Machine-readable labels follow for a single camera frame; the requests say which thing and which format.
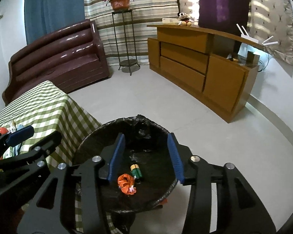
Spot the green yellow small bottle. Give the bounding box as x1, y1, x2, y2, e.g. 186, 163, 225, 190
130, 161, 143, 184

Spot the orange plastic bag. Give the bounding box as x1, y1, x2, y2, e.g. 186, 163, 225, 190
117, 174, 136, 195

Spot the black lined trash bin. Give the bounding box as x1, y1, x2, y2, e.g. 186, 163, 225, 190
72, 115, 178, 213

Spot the red crumpled plastic bag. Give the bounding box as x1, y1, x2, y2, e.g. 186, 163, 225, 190
0, 127, 9, 135

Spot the green checkered tablecloth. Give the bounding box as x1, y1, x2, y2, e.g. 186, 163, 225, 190
0, 81, 117, 233

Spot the dark brown leather sofa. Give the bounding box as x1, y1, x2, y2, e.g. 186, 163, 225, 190
2, 19, 110, 105

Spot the brown wooden sideboard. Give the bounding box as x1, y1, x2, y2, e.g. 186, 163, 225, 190
147, 24, 264, 123

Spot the striped beige curtain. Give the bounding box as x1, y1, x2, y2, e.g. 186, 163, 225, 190
84, 0, 179, 66

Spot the blue curtain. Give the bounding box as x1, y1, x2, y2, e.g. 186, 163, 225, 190
24, 0, 85, 44

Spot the black metal plant stand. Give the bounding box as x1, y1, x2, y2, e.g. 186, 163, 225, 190
112, 9, 140, 76

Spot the white box on sideboard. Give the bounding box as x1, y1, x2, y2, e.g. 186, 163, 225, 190
162, 18, 179, 25

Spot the white wifi router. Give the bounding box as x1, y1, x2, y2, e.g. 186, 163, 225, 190
236, 24, 279, 46

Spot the mickey mouse plush toy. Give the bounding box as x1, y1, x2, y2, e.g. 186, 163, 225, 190
177, 12, 194, 26

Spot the dark purple curtain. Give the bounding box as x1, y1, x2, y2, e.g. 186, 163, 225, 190
197, 0, 251, 36

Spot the patterned white sheer curtain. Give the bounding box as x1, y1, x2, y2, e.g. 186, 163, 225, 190
179, 0, 293, 66

